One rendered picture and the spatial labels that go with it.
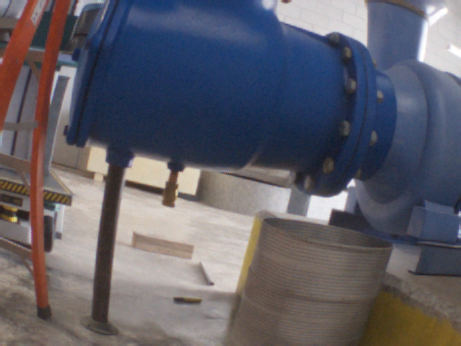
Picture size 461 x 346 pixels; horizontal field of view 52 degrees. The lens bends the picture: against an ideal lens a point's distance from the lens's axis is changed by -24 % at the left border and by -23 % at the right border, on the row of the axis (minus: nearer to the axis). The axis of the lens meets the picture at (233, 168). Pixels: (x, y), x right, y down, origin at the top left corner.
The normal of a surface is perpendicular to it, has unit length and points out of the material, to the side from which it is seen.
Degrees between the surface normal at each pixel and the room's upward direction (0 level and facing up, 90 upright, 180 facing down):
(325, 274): 90
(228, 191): 90
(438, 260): 90
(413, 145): 100
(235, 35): 67
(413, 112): 76
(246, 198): 90
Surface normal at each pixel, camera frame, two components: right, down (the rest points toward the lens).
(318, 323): 0.04, 0.05
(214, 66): 0.26, 0.08
